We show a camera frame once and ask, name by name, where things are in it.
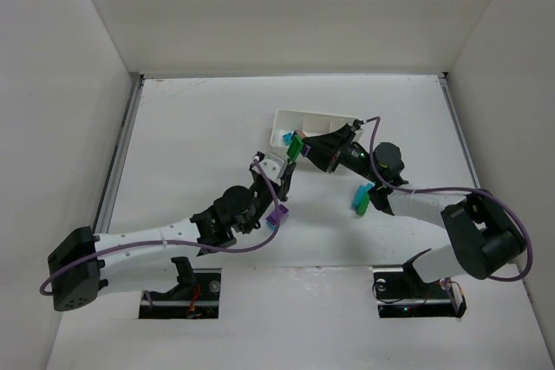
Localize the teal square lego brick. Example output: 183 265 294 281
282 133 293 146

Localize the small green lego brick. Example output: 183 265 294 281
353 191 370 217

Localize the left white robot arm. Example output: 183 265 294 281
39 153 297 312

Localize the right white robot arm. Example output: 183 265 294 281
303 120 532 283

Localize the purple lego brick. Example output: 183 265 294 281
265 204 289 223

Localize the white three-compartment container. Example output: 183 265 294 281
270 109 355 150

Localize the light blue lego under purple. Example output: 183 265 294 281
265 217 282 231

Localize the teal long lego brick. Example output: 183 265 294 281
351 182 374 211

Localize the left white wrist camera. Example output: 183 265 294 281
258 153 288 183

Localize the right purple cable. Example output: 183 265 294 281
355 116 533 281

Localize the purple cable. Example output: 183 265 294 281
39 153 290 298
355 116 533 281

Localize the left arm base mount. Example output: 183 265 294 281
138 256 222 321

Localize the right aluminium rail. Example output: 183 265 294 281
438 73 481 189

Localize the aluminium rail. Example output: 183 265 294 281
438 73 481 189
92 73 145 234

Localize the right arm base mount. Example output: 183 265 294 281
371 249 467 319

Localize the left aluminium rail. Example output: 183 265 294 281
92 73 145 234

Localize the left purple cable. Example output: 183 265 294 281
39 153 290 298

